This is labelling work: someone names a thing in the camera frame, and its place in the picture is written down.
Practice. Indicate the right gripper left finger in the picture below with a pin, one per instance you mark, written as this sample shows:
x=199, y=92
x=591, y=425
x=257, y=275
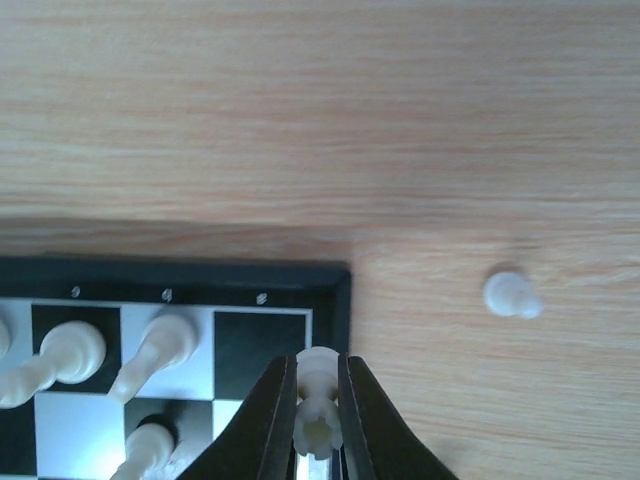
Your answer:
x=258, y=441

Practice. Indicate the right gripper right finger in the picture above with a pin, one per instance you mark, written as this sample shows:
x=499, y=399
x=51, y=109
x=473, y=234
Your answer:
x=377, y=442

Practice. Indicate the white rook piece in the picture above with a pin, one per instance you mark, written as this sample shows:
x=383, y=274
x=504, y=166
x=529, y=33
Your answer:
x=317, y=428

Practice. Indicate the white bishop piece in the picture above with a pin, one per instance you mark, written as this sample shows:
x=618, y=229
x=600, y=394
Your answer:
x=169, y=340

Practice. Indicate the white pawn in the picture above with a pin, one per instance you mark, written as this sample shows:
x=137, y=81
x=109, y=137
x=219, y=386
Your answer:
x=509, y=294
x=147, y=449

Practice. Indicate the black white chessboard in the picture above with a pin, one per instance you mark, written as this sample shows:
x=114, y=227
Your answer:
x=244, y=313

